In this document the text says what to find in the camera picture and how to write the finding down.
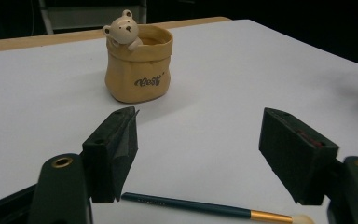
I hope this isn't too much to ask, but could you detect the dark green makeup brush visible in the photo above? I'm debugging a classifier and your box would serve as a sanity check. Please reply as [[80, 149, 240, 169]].
[[120, 191, 315, 224]]

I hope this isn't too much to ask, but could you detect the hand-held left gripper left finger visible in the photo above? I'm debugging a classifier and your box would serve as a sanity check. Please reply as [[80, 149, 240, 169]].
[[82, 105, 139, 204]]

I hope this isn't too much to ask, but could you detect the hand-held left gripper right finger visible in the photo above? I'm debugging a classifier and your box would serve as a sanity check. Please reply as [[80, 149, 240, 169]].
[[258, 107, 340, 206]]

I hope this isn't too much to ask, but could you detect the tan ceramic bear pen holder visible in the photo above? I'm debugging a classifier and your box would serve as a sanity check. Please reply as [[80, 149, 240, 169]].
[[102, 8, 174, 105]]

